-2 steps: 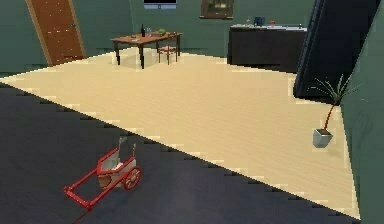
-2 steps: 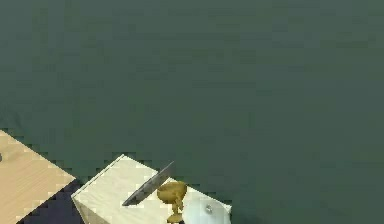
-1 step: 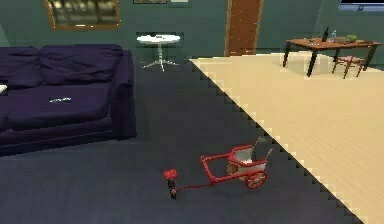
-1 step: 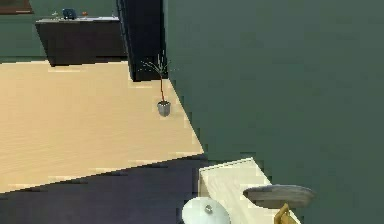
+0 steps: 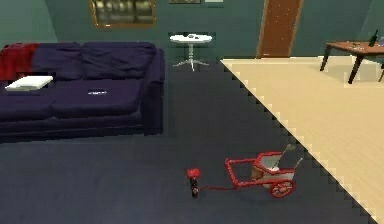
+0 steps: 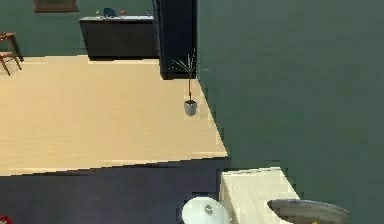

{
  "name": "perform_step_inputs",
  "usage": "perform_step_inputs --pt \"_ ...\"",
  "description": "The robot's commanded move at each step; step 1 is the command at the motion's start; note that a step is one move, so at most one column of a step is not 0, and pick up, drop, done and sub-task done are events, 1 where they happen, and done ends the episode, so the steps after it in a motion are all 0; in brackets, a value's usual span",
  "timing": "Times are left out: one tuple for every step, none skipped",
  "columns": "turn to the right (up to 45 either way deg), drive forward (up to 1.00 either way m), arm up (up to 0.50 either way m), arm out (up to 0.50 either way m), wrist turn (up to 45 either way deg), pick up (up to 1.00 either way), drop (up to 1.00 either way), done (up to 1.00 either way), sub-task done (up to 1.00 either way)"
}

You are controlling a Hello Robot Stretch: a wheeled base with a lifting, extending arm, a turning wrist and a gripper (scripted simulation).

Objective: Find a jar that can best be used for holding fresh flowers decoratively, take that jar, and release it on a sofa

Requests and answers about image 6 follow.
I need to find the house plant in grey pot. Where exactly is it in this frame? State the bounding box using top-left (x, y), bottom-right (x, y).
top-left (169, 49), bottom-right (210, 117)

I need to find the tall dark cupboard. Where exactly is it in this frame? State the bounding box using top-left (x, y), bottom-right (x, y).
top-left (152, 0), bottom-right (198, 81)

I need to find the white round lamp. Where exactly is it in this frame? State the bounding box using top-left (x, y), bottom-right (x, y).
top-left (181, 196), bottom-right (231, 224)

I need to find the cream wooden side table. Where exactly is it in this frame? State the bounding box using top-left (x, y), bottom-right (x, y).
top-left (218, 167), bottom-right (301, 224)

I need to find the black kitchen counter cabinet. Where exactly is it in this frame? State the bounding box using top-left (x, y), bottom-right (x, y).
top-left (78, 15), bottom-right (160, 61)

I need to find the grey oval dish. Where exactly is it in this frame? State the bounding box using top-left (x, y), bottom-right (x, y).
top-left (267, 198), bottom-right (350, 224)

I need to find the brown wooden chair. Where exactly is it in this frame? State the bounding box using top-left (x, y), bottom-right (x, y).
top-left (0, 31), bottom-right (25, 77)

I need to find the brown framed wall picture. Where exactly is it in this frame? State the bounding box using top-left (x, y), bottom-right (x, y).
top-left (33, 0), bottom-right (80, 14)

